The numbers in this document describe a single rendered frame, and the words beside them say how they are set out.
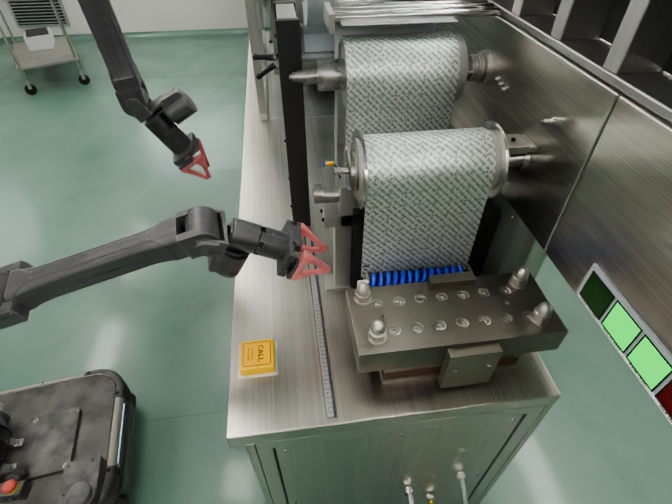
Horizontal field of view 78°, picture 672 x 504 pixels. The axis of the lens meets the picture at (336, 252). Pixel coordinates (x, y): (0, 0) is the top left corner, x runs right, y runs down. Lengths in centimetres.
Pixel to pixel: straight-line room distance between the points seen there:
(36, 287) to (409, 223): 67
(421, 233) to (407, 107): 28
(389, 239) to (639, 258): 41
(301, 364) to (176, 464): 105
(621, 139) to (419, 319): 43
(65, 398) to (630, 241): 178
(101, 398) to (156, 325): 56
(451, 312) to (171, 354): 154
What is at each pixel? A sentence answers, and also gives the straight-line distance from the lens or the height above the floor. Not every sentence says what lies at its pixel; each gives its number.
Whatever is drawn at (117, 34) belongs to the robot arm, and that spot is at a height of 141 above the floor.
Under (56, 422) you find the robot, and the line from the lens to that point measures 183.
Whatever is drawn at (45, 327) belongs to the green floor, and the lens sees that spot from 253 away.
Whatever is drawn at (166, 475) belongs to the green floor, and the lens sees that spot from 188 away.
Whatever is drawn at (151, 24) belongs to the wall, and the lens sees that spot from 655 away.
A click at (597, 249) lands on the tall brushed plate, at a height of 124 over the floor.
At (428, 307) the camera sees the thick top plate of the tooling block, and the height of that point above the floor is 103.
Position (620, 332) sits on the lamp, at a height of 118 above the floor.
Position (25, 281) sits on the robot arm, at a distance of 89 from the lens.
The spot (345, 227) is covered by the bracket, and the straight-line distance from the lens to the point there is 90.
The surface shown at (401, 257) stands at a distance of 88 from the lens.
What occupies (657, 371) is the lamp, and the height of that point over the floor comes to 119.
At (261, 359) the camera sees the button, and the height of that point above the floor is 92.
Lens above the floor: 167
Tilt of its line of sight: 43 degrees down
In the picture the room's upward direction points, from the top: straight up
